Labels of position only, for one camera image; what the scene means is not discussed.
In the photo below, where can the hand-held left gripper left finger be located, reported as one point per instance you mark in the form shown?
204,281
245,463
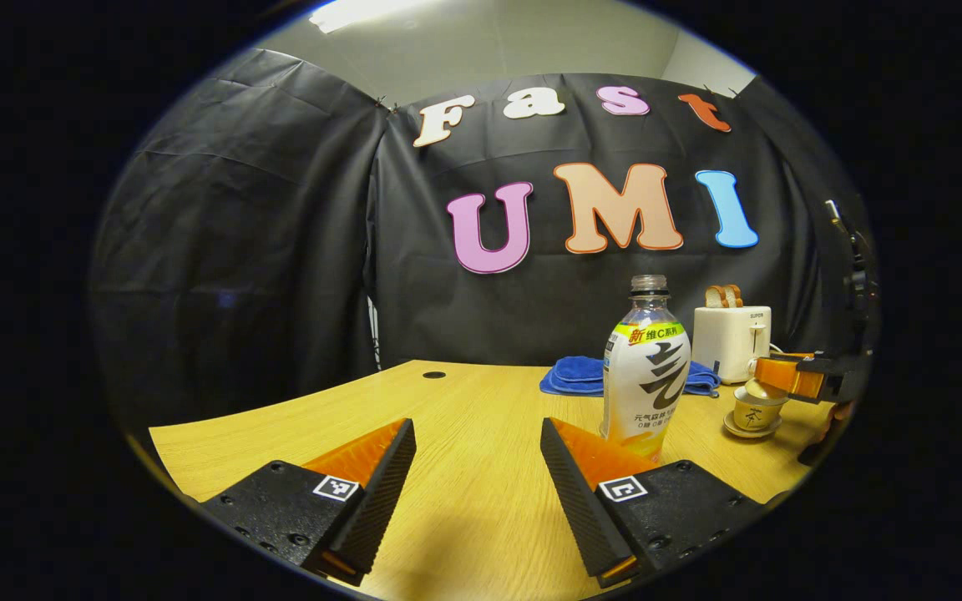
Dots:
381,501

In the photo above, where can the cream white toaster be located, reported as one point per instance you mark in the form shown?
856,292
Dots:
727,342

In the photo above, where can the beige ceramic saucer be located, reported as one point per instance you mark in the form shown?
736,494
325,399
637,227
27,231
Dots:
748,432

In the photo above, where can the clear plastic water bottle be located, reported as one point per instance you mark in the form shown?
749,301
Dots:
646,376

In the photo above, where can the black backdrop cloth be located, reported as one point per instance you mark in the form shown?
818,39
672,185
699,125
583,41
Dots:
264,234

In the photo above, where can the beige teacup lid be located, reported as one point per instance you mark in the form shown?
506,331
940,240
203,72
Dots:
765,391

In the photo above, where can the brown bread slice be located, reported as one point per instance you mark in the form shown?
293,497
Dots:
714,296
736,295

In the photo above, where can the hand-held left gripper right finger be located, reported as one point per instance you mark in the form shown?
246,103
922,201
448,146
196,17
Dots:
581,509

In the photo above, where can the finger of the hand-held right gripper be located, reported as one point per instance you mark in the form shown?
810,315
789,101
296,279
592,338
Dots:
790,377

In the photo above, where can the beige ceramic teacup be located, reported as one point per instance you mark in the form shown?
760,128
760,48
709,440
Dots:
755,417

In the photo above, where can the blue folded towel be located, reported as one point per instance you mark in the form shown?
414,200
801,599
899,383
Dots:
573,376

